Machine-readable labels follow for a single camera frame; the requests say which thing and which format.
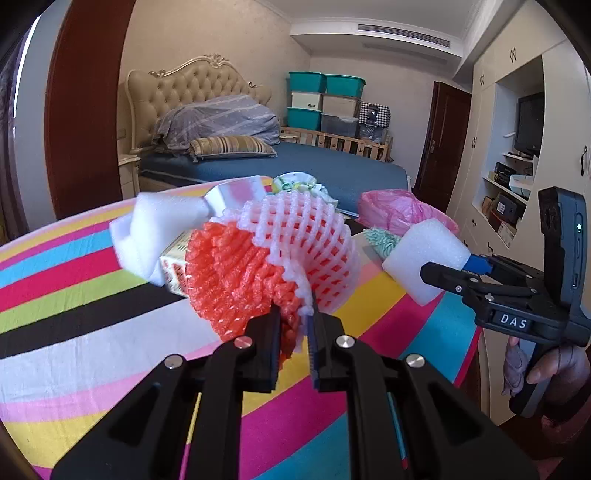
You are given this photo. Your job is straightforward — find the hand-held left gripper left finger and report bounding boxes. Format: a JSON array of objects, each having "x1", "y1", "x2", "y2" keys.
[{"x1": 51, "y1": 305, "x2": 283, "y2": 480}]

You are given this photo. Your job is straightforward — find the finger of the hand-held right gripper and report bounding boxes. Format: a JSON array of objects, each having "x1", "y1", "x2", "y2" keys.
[
  {"x1": 461, "y1": 254, "x2": 539, "y2": 285},
  {"x1": 420, "y1": 261, "x2": 533, "y2": 320}
]

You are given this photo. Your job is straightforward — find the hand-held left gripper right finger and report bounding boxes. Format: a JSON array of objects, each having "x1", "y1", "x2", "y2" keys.
[{"x1": 305, "y1": 293, "x2": 541, "y2": 480}]

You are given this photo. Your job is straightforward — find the white foam block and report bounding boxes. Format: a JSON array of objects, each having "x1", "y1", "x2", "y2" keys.
[{"x1": 382, "y1": 218, "x2": 471, "y2": 306}]

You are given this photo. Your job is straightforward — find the pink bag lined bin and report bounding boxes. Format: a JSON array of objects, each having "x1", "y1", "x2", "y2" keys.
[{"x1": 358, "y1": 189, "x2": 460, "y2": 236}]

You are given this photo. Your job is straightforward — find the orange foam fruit net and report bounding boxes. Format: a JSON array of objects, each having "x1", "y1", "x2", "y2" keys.
[{"x1": 185, "y1": 217, "x2": 319, "y2": 365}]

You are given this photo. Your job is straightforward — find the white pink foam fruit net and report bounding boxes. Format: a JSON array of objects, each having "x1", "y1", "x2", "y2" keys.
[{"x1": 222, "y1": 190, "x2": 362, "y2": 311}]

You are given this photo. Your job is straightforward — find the yellow printed drink carton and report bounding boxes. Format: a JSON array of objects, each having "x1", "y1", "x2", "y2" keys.
[{"x1": 159, "y1": 176, "x2": 265, "y2": 297}]

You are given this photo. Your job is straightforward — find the white foam sheet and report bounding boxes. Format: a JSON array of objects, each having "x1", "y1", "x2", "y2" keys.
[{"x1": 109, "y1": 191, "x2": 211, "y2": 287}]

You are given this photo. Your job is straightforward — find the person's right hand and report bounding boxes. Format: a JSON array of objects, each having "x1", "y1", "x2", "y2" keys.
[{"x1": 502, "y1": 336, "x2": 591, "y2": 418}]

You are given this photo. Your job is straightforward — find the dark shelf box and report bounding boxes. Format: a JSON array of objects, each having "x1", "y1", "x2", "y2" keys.
[{"x1": 489, "y1": 191, "x2": 527, "y2": 227}]

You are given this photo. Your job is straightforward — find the green striped wrapper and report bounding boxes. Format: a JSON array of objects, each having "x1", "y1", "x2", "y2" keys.
[{"x1": 362, "y1": 227, "x2": 402, "y2": 259}]

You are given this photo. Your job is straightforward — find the white flat box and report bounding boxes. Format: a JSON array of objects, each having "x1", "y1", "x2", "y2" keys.
[{"x1": 510, "y1": 175, "x2": 539, "y2": 199}]

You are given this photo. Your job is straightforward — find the black device box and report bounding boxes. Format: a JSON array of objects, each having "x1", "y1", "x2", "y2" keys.
[{"x1": 494, "y1": 161, "x2": 518, "y2": 188}]

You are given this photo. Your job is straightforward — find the dark brown door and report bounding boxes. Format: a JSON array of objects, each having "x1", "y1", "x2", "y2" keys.
[{"x1": 413, "y1": 82, "x2": 472, "y2": 199}]

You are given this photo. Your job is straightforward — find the black television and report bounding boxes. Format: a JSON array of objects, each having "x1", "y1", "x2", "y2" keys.
[{"x1": 516, "y1": 92, "x2": 546, "y2": 158}]

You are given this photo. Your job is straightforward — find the dark fabric bag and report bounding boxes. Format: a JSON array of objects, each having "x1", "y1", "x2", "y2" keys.
[{"x1": 356, "y1": 124, "x2": 389, "y2": 144}]

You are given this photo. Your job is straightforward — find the bed with blue sheet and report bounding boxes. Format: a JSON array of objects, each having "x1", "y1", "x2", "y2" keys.
[{"x1": 139, "y1": 141, "x2": 411, "y2": 215}]

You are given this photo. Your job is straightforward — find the green white snack packet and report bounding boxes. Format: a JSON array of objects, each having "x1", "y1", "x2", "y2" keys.
[{"x1": 271, "y1": 171, "x2": 340, "y2": 208}]

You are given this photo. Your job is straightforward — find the black white checkered bag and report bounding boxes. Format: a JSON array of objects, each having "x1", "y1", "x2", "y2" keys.
[{"x1": 358, "y1": 102, "x2": 391, "y2": 127}]

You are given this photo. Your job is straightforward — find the striped colourful tablecloth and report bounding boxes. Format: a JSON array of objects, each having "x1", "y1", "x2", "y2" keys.
[{"x1": 0, "y1": 175, "x2": 485, "y2": 480}]

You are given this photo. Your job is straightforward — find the grey clear storage box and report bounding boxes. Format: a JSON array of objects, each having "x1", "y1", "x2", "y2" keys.
[{"x1": 320, "y1": 114, "x2": 359, "y2": 138}]

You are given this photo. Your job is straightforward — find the striped pillow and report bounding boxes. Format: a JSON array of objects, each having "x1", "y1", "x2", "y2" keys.
[{"x1": 188, "y1": 136, "x2": 278, "y2": 161}]

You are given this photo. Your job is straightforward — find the teal storage box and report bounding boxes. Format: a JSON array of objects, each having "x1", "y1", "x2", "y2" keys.
[
  {"x1": 286, "y1": 107, "x2": 322, "y2": 130},
  {"x1": 288, "y1": 71, "x2": 328, "y2": 93},
  {"x1": 325, "y1": 74, "x2": 368, "y2": 99}
]

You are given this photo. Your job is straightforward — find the cream nightstand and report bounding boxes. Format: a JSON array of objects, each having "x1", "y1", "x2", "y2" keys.
[{"x1": 117, "y1": 152, "x2": 141, "y2": 201}]

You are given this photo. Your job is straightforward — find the ceiling air conditioner vent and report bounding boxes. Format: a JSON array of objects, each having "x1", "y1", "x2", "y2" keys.
[{"x1": 358, "y1": 22, "x2": 451, "y2": 49}]

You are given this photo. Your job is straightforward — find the blue grey duvet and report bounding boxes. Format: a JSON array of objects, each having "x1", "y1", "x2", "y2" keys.
[{"x1": 152, "y1": 93, "x2": 281, "y2": 155}]

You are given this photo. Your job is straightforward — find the beige tufted headboard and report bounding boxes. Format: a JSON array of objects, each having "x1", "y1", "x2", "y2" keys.
[{"x1": 126, "y1": 54, "x2": 273, "y2": 155}]

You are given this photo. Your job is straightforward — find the red brown wooden panel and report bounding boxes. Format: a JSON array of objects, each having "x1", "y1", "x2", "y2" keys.
[{"x1": 44, "y1": 0, "x2": 137, "y2": 221}]

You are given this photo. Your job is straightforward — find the cream wall cabinet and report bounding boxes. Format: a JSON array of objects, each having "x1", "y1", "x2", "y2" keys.
[{"x1": 445, "y1": 37, "x2": 591, "y2": 259}]

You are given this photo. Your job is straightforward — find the wooden crib rail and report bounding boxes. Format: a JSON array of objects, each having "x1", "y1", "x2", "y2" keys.
[{"x1": 281, "y1": 126, "x2": 394, "y2": 163}]

